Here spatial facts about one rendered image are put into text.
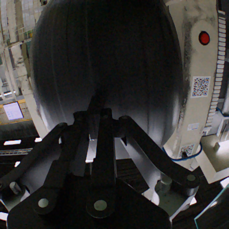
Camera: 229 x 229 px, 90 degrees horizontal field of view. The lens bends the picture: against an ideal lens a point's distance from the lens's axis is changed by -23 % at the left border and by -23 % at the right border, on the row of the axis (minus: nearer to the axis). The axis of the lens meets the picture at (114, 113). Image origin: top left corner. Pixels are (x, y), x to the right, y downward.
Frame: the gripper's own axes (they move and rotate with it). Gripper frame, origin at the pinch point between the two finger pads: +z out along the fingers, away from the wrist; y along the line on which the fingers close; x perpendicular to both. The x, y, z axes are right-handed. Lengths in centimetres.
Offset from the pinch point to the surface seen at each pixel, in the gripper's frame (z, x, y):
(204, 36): 20.7, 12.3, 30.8
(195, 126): 25.6, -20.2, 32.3
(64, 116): 4.4, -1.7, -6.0
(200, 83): 23.2, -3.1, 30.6
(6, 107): 326, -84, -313
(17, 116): 333, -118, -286
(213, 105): 25.9, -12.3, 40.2
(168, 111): 4.0, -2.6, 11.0
